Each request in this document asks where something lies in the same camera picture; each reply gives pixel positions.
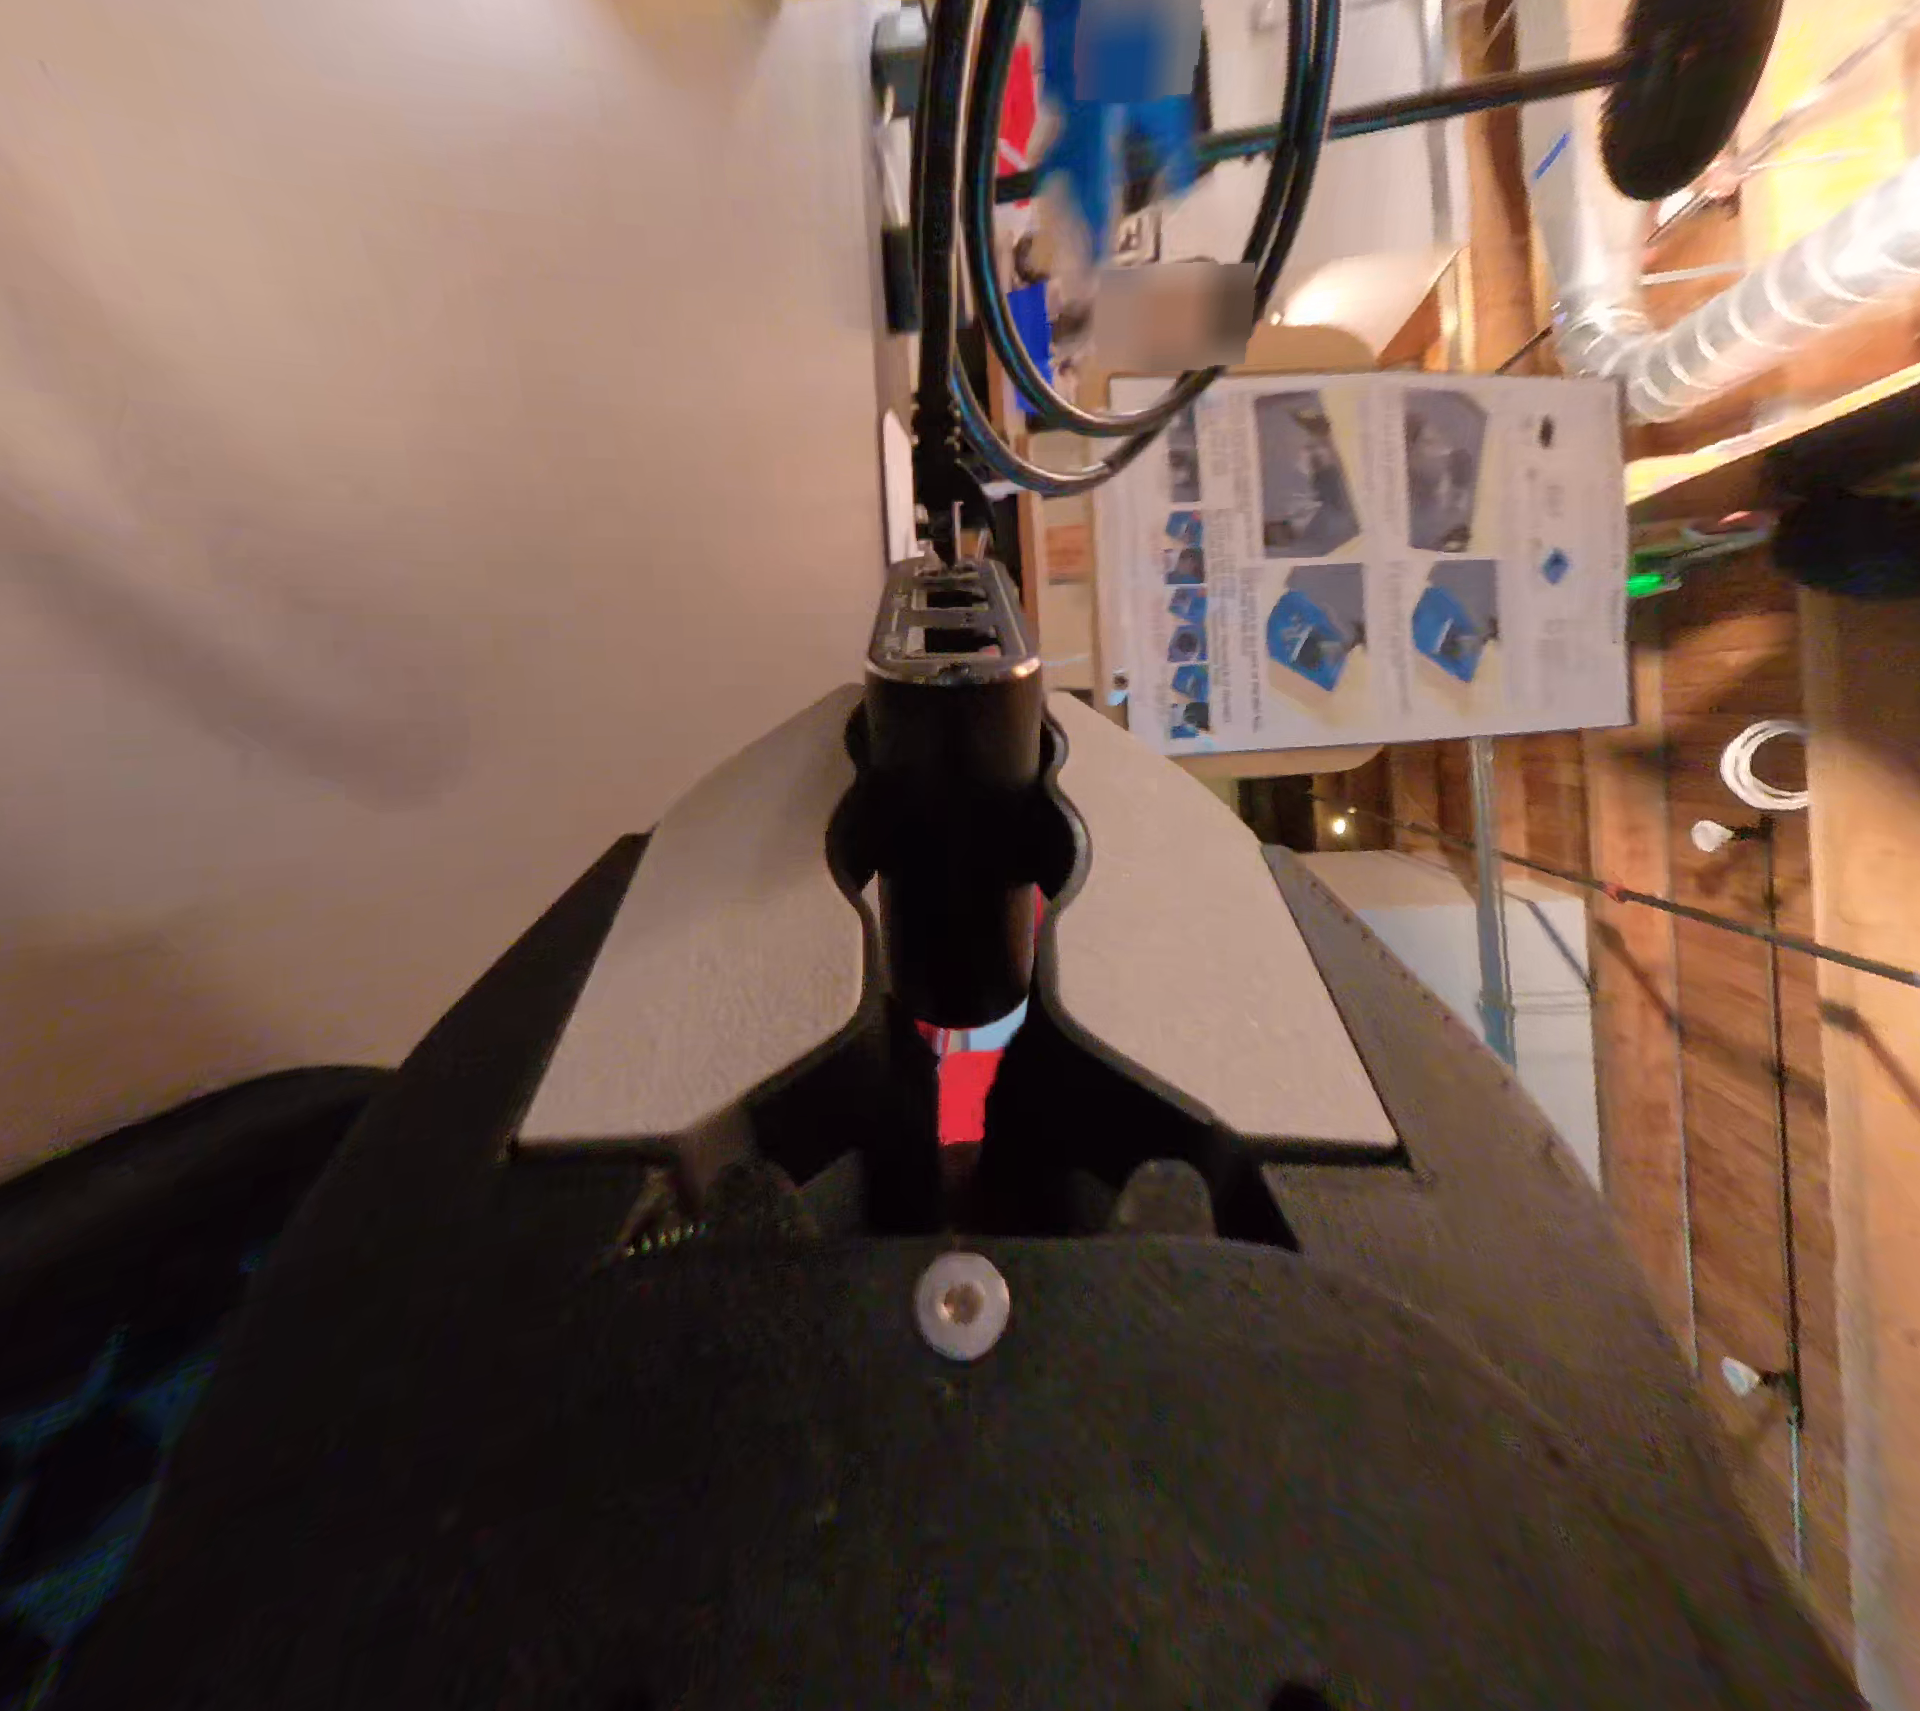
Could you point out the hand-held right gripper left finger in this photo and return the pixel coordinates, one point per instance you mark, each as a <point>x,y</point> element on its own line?
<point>704,961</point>

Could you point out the black ethernet switch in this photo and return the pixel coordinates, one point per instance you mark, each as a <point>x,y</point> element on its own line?
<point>953,841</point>

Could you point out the illustrated instruction poster board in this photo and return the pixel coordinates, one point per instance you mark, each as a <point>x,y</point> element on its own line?
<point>1559,541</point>

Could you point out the black textured wrist pad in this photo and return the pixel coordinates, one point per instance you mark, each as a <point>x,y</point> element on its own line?
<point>119,1291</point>

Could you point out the silver ventilation duct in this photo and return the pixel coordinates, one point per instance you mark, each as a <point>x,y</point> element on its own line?
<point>1727,318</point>

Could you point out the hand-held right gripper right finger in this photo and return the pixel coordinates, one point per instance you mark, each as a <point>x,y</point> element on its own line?
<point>1200,976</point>

